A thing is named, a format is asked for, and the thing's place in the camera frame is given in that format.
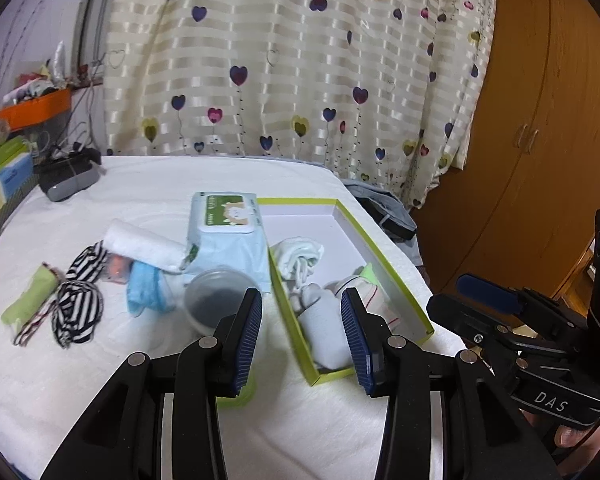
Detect green lidded flat box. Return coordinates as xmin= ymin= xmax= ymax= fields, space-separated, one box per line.
xmin=0 ymin=137 xmax=31 ymax=183

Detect grey jeans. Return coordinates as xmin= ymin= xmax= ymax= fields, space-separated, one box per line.
xmin=342 ymin=178 xmax=418 ymax=241

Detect grey sock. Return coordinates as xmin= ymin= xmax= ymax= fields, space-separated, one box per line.
xmin=297 ymin=285 xmax=353 ymax=371

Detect green rolled sock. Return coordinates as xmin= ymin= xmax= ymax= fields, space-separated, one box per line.
xmin=1 ymin=264 xmax=63 ymax=336

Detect grey black headset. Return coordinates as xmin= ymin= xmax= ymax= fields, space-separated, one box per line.
xmin=34 ymin=149 xmax=103 ymax=202

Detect person's right hand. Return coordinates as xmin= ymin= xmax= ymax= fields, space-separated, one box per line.
xmin=522 ymin=411 xmax=600 ymax=448

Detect blue sock in bag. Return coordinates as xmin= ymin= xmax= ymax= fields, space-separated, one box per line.
xmin=126 ymin=260 xmax=181 ymax=317

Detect heart print curtain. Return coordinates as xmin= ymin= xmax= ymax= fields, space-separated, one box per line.
xmin=102 ymin=0 xmax=498 ymax=211

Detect green cloth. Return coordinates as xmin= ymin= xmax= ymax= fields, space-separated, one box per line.
xmin=357 ymin=262 xmax=382 ymax=288

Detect white rolled towel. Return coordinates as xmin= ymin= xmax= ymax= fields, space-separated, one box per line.
xmin=103 ymin=218 xmax=193 ymax=275

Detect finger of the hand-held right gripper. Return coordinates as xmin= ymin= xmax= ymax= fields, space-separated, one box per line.
xmin=426 ymin=294 xmax=576 ymax=361
xmin=455 ymin=273 xmax=588 ymax=333

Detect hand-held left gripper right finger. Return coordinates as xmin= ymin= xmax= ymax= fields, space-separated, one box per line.
xmin=340 ymin=287 xmax=561 ymax=480

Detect wooden wardrobe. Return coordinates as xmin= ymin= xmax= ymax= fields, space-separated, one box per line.
xmin=410 ymin=0 xmax=600 ymax=311

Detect white sock with red stripes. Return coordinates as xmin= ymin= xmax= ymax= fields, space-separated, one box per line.
xmin=325 ymin=275 xmax=398 ymax=325

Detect orange tray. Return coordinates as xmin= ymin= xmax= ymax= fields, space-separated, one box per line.
xmin=0 ymin=87 xmax=73 ymax=130

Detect blue tissue pack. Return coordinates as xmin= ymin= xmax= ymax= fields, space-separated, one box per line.
xmin=0 ymin=152 xmax=35 ymax=208

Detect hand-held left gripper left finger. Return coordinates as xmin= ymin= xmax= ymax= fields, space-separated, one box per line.
xmin=40 ymin=287 xmax=264 ymax=480

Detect clear plastic jar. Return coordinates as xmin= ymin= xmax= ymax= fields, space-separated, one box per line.
xmin=184 ymin=267 xmax=253 ymax=336

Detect yellow-green cardboard box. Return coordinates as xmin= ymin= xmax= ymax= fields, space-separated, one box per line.
xmin=257 ymin=198 xmax=436 ymax=387

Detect clear plastic packet red contents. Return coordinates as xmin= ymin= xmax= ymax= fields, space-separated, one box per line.
xmin=105 ymin=255 xmax=133 ymax=283

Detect black white striped sock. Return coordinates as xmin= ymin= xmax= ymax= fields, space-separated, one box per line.
xmin=50 ymin=280 xmax=105 ymax=348
xmin=65 ymin=241 xmax=108 ymax=281

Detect light blue wet wipes pack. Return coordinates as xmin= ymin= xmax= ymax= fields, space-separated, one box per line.
xmin=185 ymin=191 xmax=272 ymax=293

